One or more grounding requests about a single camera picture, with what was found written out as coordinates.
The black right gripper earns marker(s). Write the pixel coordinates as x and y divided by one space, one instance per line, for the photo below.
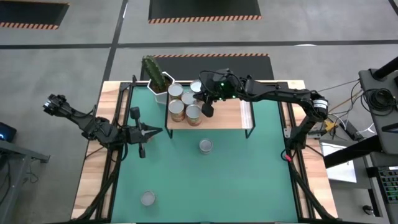
224 87

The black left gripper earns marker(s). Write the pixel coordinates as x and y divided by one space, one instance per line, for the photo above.
135 135

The tin can dark label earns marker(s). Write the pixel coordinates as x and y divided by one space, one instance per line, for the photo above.
195 85

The green beans can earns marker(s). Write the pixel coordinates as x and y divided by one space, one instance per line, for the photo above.
175 90

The chicken soup can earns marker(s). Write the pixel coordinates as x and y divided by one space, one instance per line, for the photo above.
206 146

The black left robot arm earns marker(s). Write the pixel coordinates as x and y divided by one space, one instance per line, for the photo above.
87 124

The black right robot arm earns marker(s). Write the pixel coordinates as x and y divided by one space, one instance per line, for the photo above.
280 93

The wooden shelf black metal legs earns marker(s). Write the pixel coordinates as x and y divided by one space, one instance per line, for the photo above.
227 118

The white plant pot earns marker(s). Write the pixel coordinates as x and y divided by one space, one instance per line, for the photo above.
161 98

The green cactus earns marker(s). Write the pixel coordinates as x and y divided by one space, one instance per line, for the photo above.
153 71

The tin can silver lid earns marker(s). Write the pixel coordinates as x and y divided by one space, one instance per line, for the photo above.
147 198

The green table mat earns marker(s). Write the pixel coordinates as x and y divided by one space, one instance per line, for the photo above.
202 186

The black striped-edge floor mat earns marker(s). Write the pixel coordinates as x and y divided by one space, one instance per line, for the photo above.
202 9
31 14

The grey desk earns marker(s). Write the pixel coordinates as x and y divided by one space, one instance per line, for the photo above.
15 152

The black device with blue light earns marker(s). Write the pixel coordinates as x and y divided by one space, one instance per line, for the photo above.
7 132

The white paper sheet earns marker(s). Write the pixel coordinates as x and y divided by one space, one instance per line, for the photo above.
342 172

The backlit keyboard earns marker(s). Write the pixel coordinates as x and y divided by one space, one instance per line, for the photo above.
390 185

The black metal table frame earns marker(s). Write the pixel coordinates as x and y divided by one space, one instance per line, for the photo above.
136 84

